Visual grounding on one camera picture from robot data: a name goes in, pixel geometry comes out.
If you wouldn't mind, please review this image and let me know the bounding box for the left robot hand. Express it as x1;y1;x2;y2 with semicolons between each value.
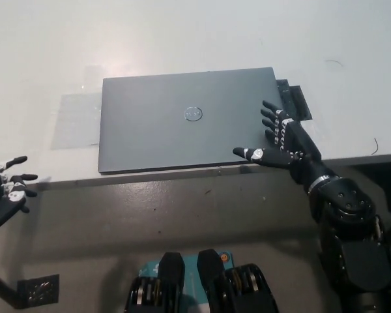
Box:
0;155;39;234

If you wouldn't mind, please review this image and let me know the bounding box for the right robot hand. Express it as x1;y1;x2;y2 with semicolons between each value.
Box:
232;100;330;189

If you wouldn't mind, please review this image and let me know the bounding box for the dark grey Dell laptop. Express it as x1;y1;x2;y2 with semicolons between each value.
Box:
97;67;298;174

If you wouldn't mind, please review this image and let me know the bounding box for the matte black tape strip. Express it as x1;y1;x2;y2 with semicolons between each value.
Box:
289;85;314;122

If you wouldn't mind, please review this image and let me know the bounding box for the glossy black plastic piece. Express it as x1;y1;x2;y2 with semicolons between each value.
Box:
275;79;297;118

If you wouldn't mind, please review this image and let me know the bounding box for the black metal table leg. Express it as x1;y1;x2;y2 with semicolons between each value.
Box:
0;264;24;310

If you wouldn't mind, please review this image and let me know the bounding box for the clear plastic tape sheet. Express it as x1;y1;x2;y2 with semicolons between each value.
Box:
51;93;104;151

